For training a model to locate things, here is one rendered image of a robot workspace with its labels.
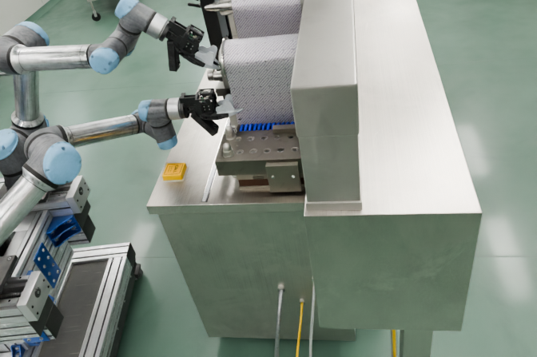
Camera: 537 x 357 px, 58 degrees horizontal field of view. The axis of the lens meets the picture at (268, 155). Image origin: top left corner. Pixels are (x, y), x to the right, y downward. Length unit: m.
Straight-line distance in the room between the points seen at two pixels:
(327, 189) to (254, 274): 1.15
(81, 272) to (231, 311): 0.86
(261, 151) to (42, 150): 0.65
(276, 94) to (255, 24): 0.29
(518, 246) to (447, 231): 1.92
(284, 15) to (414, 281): 1.12
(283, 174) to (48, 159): 0.69
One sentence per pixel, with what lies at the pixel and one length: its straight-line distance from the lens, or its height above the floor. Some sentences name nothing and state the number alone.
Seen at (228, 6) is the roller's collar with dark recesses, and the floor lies 1.34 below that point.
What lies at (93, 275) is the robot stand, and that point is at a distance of 2.53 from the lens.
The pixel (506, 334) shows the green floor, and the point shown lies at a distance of 2.36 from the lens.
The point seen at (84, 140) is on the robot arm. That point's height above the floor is 1.10.
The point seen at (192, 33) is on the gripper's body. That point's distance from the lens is 1.60.
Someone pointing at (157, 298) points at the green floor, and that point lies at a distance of 2.58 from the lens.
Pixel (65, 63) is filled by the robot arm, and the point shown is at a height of 1.36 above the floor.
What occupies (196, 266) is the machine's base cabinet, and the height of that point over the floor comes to 0.58.
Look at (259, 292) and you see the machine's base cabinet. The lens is 1.91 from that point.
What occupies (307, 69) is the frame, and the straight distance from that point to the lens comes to 0.63.
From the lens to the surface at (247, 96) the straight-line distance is 1.60.
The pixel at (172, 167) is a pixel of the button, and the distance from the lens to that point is 1.74.
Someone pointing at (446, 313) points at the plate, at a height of 1.20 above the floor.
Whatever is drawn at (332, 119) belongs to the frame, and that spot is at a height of 1.60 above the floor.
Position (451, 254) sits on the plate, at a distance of 0.79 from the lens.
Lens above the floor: 1.96
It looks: 38 degrees down
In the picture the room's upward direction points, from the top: 11 degrees counter-clockwise
